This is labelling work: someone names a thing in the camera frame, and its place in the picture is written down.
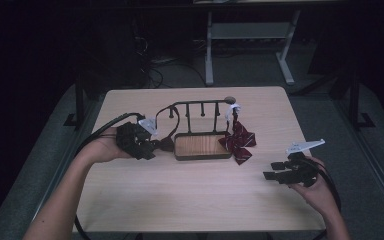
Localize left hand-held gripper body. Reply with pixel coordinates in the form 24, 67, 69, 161
115, 115, 160, 161

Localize black hook rack wooden tray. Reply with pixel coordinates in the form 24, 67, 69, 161
168, 99, 238, 162

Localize person's left hand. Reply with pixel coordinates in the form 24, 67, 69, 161
79, 126, 133, 165

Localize black metal stand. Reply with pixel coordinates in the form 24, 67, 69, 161
63, 71, 88, 128
347, 69, 377, 130

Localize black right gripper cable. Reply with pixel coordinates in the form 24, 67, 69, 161
309, 157, 343, 240

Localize grey metal floor rail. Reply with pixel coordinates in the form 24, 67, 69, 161
21, 96, 106, 240
331, 98, 384, 221

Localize person's right hand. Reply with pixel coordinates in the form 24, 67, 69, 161
288, 155, 338, 218

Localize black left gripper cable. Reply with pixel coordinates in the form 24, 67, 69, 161
73, 112, 146, 240

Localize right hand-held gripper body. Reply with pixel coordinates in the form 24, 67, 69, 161
281, 138, 326, 188

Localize red striped bow tie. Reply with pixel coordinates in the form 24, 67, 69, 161
217, 103, 258, 166

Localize black bow tie with strap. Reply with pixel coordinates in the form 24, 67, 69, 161
153, 104, 182, 153

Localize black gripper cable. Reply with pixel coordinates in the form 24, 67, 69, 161
73, 112, 146, 240
309, 157, 343, 240

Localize white metal desk frame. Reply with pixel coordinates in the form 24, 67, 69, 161
204, 9, 302, 87

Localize black floor cables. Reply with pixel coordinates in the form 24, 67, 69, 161
131, 19, 208, 90

